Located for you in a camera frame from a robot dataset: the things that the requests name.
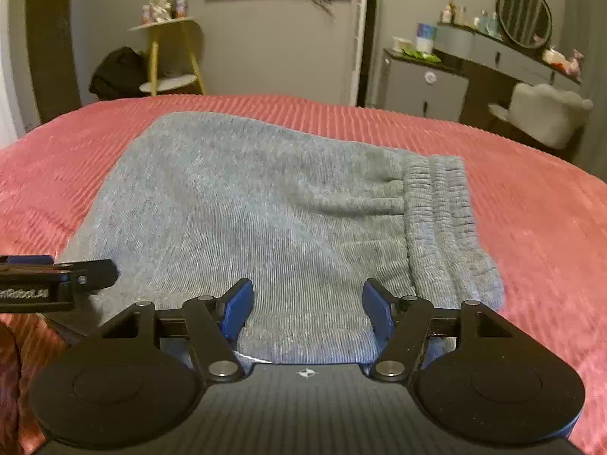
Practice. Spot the grey vanity desk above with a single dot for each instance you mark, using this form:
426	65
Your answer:
512	62

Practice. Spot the tall white black panel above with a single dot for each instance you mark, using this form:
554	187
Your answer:
365	33

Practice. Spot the red white pouch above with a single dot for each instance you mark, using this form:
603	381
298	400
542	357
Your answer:
557	56

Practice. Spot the reed diffuser bottle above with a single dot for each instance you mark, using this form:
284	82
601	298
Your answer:
451	12

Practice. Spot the grey cabinet with white knob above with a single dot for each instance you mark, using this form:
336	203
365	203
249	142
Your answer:
417	90

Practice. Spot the green packet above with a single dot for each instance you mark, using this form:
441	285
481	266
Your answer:
419	55

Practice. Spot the pink plush toy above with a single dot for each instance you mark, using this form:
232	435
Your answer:
576	64

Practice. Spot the blue tissue box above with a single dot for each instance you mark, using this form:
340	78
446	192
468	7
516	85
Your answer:
426	38

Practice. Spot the black bag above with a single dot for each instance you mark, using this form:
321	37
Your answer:
118	73

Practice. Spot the pink ribbed blanket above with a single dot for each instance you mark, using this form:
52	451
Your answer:
545	227

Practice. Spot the dark door frame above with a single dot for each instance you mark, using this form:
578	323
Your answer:
52	42

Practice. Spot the yellow side table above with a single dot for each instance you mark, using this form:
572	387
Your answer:
154	57

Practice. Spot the grey pants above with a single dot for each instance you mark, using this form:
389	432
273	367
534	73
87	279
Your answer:
265	208

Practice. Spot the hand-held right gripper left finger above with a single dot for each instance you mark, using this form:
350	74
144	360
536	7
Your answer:
238	308

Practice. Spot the teal bottle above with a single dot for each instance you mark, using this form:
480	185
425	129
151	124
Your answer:
486	22

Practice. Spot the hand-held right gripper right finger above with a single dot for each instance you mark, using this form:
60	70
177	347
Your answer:
377	308

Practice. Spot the round black mirror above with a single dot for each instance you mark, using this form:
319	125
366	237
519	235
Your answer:
524	15

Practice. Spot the white bowl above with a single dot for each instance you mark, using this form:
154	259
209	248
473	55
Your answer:
402	42

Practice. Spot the small pink jar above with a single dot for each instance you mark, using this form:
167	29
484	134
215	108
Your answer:
181	9

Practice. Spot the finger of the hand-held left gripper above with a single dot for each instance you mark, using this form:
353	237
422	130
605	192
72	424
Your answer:
28	260
97	275

